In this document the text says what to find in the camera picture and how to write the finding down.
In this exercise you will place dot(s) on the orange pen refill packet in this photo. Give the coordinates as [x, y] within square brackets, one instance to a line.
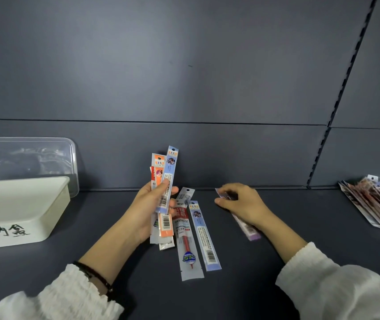
[159, 171]

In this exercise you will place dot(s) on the person's left forearm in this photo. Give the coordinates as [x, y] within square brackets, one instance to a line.
[110, 253]

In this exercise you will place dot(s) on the clear plastic container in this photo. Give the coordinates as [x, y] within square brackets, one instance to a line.
[26, 158]

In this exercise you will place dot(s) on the white pen refill packet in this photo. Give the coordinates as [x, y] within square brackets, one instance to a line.
[166, 243]

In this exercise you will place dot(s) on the slotted metal shelf upright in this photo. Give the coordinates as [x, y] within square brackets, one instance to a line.
[343, 86]

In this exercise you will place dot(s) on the person's left hand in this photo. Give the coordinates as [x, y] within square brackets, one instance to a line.
[140, 213]

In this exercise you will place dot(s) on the pile of printed packets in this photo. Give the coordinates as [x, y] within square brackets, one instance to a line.
[376, 203]

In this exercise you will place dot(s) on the person's right hand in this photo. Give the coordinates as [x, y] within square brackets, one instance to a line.
[248, 204]

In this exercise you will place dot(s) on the white plastic storage box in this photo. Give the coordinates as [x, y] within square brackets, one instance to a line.
[20, 209]

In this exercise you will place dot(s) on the person's right thumb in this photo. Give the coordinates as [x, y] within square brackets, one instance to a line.
[224, 203]

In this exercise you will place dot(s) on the person's left thumb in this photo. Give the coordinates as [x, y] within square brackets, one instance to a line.
[168, 192]

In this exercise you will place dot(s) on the purple pen refill packet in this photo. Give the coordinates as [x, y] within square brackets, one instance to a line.
[248, 229]

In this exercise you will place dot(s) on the person's right forearm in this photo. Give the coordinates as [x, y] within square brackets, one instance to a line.
[316, 279]

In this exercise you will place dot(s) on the blue pen refill packet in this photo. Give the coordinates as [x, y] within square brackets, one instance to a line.
[168, 173]
[205, 238]

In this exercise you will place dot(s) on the clear packet with red refill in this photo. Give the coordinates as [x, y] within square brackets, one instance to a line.
[186, 243]

